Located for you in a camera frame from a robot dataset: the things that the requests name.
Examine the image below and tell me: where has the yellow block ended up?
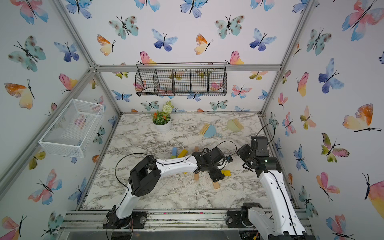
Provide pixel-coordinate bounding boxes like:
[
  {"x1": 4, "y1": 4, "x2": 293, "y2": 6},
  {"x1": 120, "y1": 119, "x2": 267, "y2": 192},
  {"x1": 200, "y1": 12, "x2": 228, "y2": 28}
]
[
  {"x1": 177, "y1": 149, "x2": 188, "y2": 158},
  {"x1": 221, "y1": 170, "x2": 232, "y2": 177}
]

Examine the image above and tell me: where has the blue block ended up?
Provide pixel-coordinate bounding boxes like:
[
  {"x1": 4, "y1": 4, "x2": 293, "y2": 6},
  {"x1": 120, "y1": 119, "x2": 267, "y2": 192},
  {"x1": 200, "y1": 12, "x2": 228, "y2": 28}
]
[{"x1": 171, "y1": 147, "x2": 178, "y2": 159}]

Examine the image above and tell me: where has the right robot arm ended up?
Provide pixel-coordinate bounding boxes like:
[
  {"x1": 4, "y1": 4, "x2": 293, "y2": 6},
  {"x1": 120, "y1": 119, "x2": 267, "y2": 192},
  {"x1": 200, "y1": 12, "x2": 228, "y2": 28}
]
[{"x1": 237, "y1": 145, "x2": 316, "y2": 240}]

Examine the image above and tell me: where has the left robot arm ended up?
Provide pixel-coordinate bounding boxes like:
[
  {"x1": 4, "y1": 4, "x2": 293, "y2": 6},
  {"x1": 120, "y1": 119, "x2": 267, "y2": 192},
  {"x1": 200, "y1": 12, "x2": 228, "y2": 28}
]
[{"x1": 103, "y1": 147, "x2": 233, "y2": 230}]

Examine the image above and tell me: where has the blue hand brush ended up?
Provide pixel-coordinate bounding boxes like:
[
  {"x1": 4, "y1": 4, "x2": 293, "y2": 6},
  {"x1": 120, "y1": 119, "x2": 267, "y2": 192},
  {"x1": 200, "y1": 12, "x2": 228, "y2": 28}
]
[{"x1": 199, "y1": 123, "x2": 223, "y2": 138}]

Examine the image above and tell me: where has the potted plant white pot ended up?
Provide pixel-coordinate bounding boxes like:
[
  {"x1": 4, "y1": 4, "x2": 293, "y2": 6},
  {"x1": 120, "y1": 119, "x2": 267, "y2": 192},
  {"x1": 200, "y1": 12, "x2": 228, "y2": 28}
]
[{"x1": 152, "y1": 100, "x2": 174, "y2": 134}]

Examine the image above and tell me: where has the black wire wall basket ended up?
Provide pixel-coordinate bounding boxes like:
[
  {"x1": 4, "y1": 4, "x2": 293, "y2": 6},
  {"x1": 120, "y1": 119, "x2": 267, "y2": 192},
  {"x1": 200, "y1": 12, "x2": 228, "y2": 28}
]
[{"x1": 134, "y1": 62, "x2": 228, "y2": 97}]

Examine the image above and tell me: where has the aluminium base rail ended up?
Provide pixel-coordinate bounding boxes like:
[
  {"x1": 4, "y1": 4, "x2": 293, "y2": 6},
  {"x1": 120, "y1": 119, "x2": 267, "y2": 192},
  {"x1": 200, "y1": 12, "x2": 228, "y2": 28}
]
[{"x1": 59, "y1": 209, "x2": 313, "y2": 232}]

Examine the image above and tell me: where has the white mesh wall basket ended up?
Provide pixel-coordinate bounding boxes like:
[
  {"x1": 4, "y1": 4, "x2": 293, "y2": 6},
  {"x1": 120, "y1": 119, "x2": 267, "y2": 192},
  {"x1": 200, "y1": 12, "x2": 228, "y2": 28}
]
[{"x1": 39, "y1": 99, "x2": 105, "y2": 158}]

